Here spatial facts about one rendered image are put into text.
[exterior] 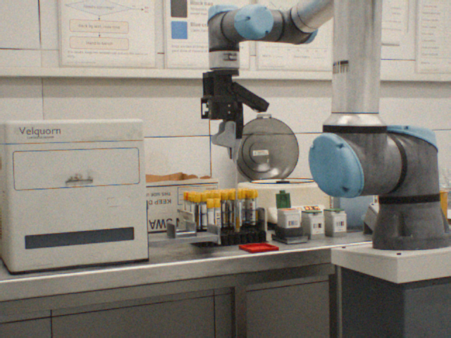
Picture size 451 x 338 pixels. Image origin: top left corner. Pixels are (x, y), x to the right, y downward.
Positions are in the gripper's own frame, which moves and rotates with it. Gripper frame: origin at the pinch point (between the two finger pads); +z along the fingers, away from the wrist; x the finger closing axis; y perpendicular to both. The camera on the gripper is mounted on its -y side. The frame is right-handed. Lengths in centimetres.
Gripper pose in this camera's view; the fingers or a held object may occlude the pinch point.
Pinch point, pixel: (235, 153)
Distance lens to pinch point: 160.8
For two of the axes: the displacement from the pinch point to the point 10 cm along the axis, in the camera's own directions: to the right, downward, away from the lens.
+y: -9.1, 0.4, -4.0
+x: 4.1, 0.4, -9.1
